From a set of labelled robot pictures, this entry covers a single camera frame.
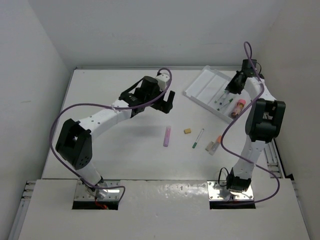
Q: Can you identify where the orange capped clear tube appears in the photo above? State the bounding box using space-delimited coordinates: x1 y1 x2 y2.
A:
209 135 222 156

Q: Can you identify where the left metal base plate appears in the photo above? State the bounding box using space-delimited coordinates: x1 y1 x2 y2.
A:
74 179 122 202

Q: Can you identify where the metal base plate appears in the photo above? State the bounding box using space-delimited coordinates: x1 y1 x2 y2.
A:
207 180 254 202
74 179 122 202

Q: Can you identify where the white divided tray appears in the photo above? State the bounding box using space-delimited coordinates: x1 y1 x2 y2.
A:
183 66 250 124

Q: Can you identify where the blue capped white pen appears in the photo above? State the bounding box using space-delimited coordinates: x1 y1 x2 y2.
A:
219 96 228 105

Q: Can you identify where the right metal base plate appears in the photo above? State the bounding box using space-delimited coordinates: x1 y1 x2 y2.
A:
207 180 254 202

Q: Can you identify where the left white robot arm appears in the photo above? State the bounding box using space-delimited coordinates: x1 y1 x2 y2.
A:
55 72 175 191

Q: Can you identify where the pink highlighter stick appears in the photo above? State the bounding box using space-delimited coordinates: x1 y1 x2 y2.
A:
163 126 172 147

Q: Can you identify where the pink capped clear tube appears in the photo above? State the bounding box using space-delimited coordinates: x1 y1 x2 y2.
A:
230 99 246 119

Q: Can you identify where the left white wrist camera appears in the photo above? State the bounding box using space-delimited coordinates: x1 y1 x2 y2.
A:
155 73 170 92

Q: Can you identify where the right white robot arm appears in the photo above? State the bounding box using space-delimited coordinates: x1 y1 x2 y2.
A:
226 59 286 192

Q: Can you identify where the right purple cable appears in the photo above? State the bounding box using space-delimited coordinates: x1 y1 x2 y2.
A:
221 41 281 205

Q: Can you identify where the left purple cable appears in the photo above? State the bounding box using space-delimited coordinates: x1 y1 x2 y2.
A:
49 67 173 201

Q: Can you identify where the purple cable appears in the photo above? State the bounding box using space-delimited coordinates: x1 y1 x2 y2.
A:
49 67 173 201
221 41 281 205

